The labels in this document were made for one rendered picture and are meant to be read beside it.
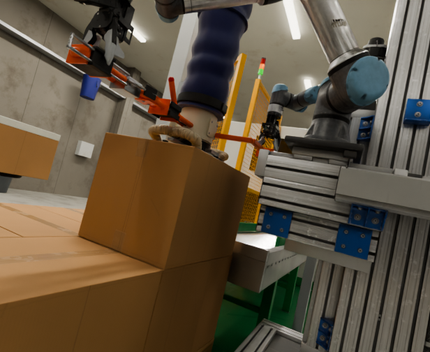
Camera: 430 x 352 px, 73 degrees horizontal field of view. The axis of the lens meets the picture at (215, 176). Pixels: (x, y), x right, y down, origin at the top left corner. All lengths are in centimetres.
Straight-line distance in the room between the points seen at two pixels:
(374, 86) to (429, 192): 30
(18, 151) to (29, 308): 212
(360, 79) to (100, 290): 84
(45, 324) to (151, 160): 56
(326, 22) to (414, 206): 53
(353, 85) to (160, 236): 71
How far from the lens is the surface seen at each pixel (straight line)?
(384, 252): 112
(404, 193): 82
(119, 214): 108
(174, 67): 297
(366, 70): 90
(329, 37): 95
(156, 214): 98
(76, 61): 86
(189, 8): 108
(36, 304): 68
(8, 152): 267
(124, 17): 95
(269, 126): 146
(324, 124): 98
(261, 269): 151
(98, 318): 82
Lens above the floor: 79
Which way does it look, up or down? 4 degrees up
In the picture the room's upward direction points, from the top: 13 degrees clockwise
